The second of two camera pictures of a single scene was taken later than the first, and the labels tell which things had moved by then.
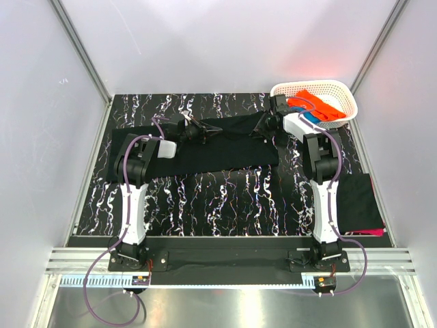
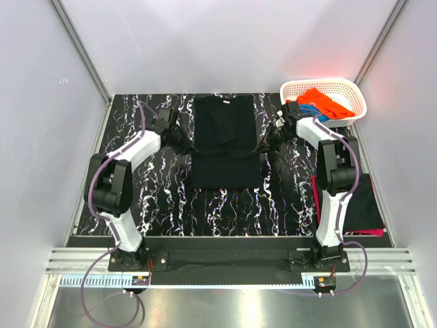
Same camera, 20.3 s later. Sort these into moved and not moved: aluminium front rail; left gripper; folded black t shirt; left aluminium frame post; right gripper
Moved: left gripper; right gripper
Not moved: folded black t shirt; left aluminium frame post; aluminium front rail
